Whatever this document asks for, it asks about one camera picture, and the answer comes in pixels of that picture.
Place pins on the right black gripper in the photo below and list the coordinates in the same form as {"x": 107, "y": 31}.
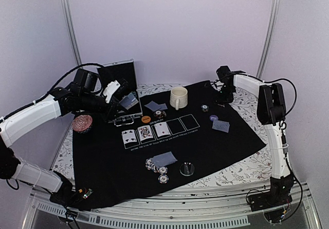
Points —
{"x": 230, "y": 99}

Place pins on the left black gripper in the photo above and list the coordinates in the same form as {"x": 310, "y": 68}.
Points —
{"x": 109, "y": 114}

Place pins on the blue patterned card deck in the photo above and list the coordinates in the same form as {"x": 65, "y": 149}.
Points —
{"x": 129, "y": 100}

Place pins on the teal chip stack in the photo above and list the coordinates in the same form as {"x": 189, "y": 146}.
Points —
{"x": 204, "y": 108}

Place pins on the purple small blind button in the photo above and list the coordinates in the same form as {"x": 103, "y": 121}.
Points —
{"x": 213, "y": 117}

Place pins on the dealt card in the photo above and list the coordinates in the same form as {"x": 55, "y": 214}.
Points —
{"x": 219, "y": 127}
{"x": 163, "y": 107}
{"x": 156, "y": 162}

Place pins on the orange big blind button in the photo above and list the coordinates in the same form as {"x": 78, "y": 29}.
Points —
{"x": 146, "y": 119}

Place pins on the queen of hearts card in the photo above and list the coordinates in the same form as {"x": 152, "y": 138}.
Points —
{"x": 145, "y": 132}

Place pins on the aluminium poker chip case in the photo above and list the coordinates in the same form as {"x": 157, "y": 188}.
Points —
{"x": 118, "y": 79}

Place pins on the red brown chip stack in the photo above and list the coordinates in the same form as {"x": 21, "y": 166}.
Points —
{"x": 160, "y": 114}

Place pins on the poker chip stack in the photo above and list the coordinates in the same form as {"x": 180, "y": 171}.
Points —
{"x": 150, "y": 165}

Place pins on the blue white chip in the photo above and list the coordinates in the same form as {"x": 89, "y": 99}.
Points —
{"x": 162, "y": 170}
{"x": 163, "y": 178}

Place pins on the clear black dealer button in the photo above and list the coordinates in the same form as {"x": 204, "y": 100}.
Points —
{"x": 187, "y": 169}

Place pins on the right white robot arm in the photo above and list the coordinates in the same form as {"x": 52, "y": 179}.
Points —
{"x": 271, "y": 113}

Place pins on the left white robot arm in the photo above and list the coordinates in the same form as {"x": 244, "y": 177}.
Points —
{"x": 93, "y": 92}

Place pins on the cream ceramic mug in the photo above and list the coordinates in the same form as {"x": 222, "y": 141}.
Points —
{"x": 179, "y": 97}

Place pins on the black poker table mat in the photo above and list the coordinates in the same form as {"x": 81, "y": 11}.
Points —
{"x": 116, "y": 172}

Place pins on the small green circuit board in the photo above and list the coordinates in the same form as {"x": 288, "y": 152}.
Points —
{"x": 84, "y": 193}

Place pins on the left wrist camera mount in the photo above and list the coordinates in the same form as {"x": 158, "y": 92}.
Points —
{"x": 114, "y": 87}

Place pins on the left aluminium frame post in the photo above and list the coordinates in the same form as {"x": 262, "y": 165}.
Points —
{"x": 71, "y": 31}

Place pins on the aluminium frame post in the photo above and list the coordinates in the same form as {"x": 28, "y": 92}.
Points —
{"x": 71, "y": 31}
{"x": 269, "y": 33}

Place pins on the front aluminium rail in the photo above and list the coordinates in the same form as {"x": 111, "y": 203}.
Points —
{"x": 185, "y": 207}

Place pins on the right aluminium frame post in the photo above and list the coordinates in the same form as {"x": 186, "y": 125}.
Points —
{"x": 269, "y": 33}

